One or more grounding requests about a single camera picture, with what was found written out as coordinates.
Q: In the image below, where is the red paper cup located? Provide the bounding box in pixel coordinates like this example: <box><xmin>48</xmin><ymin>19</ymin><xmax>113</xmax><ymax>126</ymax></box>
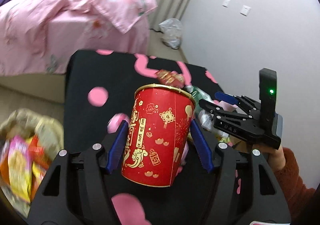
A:
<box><xmin>121</xmin><ymin>84</ymin><xmax>196</xmax><ymax>188</ymax></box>

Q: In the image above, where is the pink quilt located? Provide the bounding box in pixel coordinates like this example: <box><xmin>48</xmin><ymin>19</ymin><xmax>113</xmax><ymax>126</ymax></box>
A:
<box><xmin>0</xmin><ymin>0</ymin><xmax>158</xmax><ymax>76</ymax></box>

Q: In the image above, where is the white wall socket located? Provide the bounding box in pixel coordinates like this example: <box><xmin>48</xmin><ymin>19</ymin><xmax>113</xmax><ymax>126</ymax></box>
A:
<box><xmin>240</xmin><ymin>5</ymin><xmax>252</xmax><ymax>16</ymax></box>

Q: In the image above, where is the white wall switch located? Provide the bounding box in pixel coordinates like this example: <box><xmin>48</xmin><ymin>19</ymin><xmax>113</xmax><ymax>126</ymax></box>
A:
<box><xmin>222</xmin><ymin>0</ymin><xmax>230</xmax><ymax>7</ymax></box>

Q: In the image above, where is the right hand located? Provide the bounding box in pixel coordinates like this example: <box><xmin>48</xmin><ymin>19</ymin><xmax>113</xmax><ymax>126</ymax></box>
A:
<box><xmin>253</xmin><ymin>143</ymin><xmax>286</xmax><ymax>172</ymax></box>

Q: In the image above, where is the brown fleece right sleeve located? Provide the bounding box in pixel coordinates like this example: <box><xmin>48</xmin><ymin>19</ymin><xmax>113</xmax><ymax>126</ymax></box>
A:
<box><xmin>274</xmin><ymin>148</ymin><xmax>316</xmax><ymax>221</ymax></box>

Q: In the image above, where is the bed with pink sheet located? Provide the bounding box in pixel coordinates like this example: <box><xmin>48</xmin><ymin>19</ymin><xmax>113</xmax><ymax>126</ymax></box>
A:
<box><xmin>0</xmin><ymin>0</ymin><xmax>151</xmax><ymax>105</ymax></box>

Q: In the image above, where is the red snack packet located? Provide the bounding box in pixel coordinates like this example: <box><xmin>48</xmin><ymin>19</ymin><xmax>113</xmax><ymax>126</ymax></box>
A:
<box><xmin>156</xmin><ymin>69</ymin><xmax>185</xmax><ymax>88</ymax></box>

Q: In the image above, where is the white plastic bag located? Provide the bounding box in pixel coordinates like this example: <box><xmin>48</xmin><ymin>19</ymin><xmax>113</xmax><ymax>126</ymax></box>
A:
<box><xmin>158</xmin><ymin>18</ymin><xmax>183</xmax><ymax>50</ymax></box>

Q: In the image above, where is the black pink table cloth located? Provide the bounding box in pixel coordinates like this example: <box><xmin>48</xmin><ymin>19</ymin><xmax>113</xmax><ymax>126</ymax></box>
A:
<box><xmin>64</xmin><ymin>50</ymin><xmax>221</xmax><ymax>224</ymax></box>

